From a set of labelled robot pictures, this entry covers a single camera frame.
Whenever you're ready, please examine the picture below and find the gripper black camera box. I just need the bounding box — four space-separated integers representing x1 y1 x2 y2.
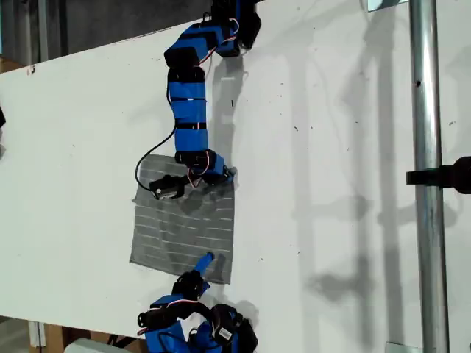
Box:
148 175 182 202
210 304 237 346

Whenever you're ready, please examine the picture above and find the white plastic container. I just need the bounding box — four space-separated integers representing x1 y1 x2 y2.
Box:
64 337 145 353

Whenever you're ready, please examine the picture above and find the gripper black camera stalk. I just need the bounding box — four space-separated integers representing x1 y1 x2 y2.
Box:
171 175 190 200
175 300 215 329

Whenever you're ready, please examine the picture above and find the white table leg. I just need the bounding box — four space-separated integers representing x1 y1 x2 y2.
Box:
28 321 47 349

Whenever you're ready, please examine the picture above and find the gripper black camera cable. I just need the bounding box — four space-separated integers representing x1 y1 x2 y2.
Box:
135 127 177 193

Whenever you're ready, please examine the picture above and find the steel post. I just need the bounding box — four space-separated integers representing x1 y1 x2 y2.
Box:
408 0 452 353

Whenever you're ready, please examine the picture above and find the gripper red white wire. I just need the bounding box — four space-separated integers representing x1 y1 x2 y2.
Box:
148 299 202 314
186 149 211 189

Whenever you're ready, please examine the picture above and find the black clamp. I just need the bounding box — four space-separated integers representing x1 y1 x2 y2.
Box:
406 156 471 195

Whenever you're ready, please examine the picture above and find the brown cardboard box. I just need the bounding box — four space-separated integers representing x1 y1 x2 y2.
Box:
42 322 111 353

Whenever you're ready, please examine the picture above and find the grey striped towel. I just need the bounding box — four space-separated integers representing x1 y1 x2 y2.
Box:
128 154 237 286

